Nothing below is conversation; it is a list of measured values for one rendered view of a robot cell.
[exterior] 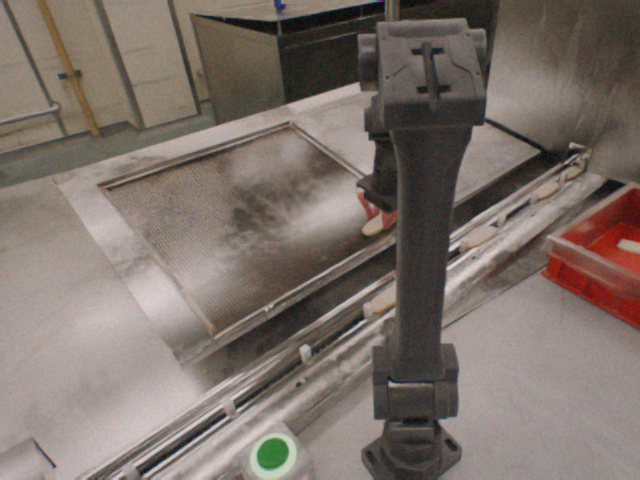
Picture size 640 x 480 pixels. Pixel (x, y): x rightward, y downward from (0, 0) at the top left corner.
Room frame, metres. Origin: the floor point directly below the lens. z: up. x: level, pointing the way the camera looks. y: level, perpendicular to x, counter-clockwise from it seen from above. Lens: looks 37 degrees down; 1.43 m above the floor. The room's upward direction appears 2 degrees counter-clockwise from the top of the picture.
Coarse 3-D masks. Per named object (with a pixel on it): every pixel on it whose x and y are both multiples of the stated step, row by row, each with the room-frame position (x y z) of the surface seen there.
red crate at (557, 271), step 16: (624, 224) 0.85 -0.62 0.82; (608, 240) 0.79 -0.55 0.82; (608, 256) 0.73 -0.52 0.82; (624, 256) 0.73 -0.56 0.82; (544, 272) 0.68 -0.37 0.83; (560, 272) 0.66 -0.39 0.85; (576, 272) 0.64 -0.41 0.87; (576, 288) 0.63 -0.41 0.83; (592, 288) 0.61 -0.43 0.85; (608, 304) 0.58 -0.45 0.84; (624, 304) 0.56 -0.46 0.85; (624, 320) 0.55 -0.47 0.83
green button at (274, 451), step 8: (272, 440) 0.30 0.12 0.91; (280, 440) 0.30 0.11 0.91; (264, 448) 0.29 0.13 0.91; (272, 448) 0.29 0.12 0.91; (280, 448) 0.29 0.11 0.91; (288, 448) 0.29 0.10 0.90; (256, 456) 0.28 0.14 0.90; (264, 456) 0.28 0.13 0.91; (272, 456) 0.28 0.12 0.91; (280, 456) 0.28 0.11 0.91; (288, 456) 0.28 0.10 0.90; (264, 464) 0.27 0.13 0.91; (272, 464) 0.27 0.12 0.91; (280, 464) 0.27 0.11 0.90
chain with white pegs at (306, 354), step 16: (560, 176) 1.03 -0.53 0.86; (464, 240) 0.75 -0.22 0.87; (368, 304) 0.57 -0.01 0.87; (336, 336) 0.52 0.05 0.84; (304, 352) 0.47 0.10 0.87; (272, 384) 0.43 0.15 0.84; (224, 400) 0.39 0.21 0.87; (224, 416) 0.38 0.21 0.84; (176, 448) 0.33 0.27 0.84; (128, 464) 0.30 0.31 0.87
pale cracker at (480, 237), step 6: (486, 228) 0.80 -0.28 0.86; (492, 228) 0.81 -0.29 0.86; (474, 234) 0.78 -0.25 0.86; (480, 234) 0.78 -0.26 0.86; (486, 234) 0.78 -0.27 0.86; (492, 234) 0.78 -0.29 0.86; (468, 240) 0.76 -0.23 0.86; (474, 240) 0.76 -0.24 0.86; (480, 240) 0.76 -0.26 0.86; (486, 240) 0.77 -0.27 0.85; (468, 246) 0.75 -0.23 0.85; (474, 246) 0.75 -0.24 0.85
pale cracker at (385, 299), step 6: (390, 288) 0.62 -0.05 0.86; (378, 294) 0.61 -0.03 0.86; (384, 294) 0.60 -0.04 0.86; (390, 294) 0.60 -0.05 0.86; (372, 300) 0.59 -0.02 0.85; (378, 300) 0.59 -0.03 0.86; (384, 300) 0.59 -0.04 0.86; (390, 300) 0.59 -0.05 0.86; (378, 306) 0.58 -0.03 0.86; (384, 306) 0.58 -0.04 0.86; (390, 306) 0.58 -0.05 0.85
